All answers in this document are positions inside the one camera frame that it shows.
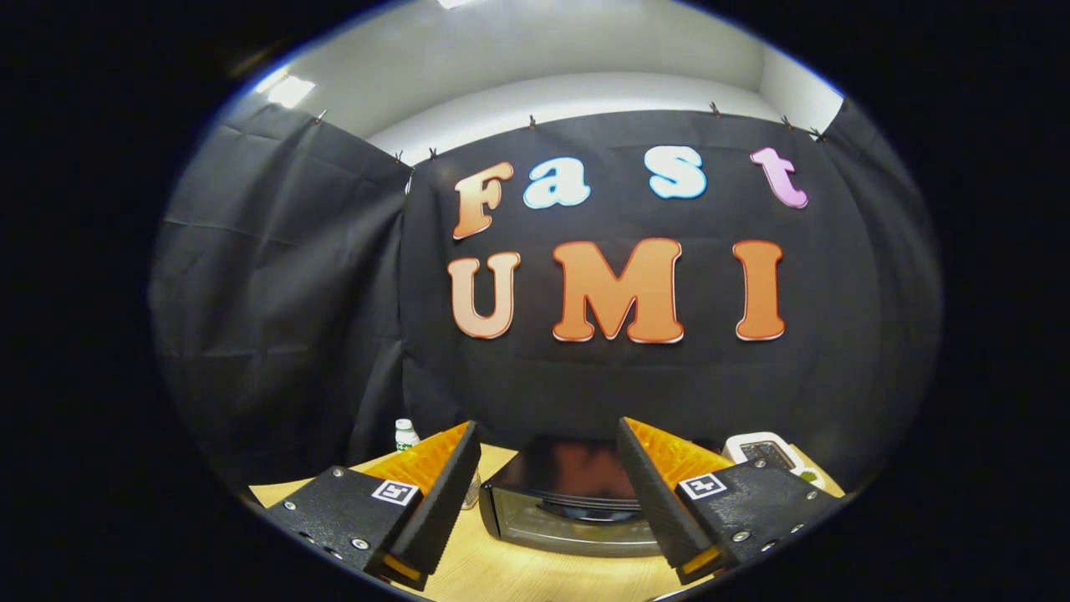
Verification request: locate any white pop-up toaster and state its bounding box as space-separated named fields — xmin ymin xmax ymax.
xmin=723 ymin=431 xmax=808 ymax=477

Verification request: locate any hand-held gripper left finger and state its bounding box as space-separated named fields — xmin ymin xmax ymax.
xmin=263 ymin=421 xmax=483 ymax=592

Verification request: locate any row of small cloth clips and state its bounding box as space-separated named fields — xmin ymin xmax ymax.
xmin=313 ymin=102 xmax=828 ymax=164

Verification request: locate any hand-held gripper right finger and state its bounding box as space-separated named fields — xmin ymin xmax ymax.
xmin=617 ymin=416 xmax=845 ymax=586

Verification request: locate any black toaster oven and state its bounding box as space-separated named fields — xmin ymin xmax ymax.
xmin=480 ymin=435 xmax=670 ymax=559

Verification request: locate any small ceiling light panel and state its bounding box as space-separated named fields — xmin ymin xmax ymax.
xmin=266 ymin=75 xmax=317 ymax=110

